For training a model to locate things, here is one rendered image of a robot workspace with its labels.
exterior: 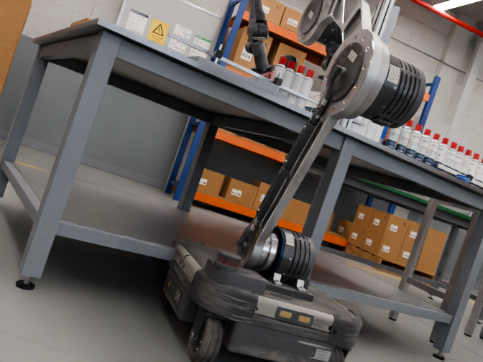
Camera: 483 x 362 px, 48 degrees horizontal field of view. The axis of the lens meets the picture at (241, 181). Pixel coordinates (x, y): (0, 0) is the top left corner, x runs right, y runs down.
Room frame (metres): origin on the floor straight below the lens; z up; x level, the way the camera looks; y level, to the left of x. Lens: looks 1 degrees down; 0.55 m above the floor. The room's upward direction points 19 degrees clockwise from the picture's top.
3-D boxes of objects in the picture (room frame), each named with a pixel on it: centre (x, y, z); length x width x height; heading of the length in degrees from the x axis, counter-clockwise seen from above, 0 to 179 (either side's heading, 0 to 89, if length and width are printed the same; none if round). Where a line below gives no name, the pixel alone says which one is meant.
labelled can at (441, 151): (2.99, -0.99, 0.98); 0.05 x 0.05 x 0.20
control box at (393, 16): (2.54, -0.38, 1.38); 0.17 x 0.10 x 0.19; 175
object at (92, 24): (2.66, -0.03, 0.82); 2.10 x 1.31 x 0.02; 120
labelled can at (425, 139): (2.92, -0.86, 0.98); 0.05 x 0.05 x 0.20
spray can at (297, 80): (2.47, -0.09, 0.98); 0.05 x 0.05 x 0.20
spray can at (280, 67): (2.42, 0.00, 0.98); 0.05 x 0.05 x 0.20
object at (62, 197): (2.66, -0.03, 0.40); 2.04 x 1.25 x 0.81; 120
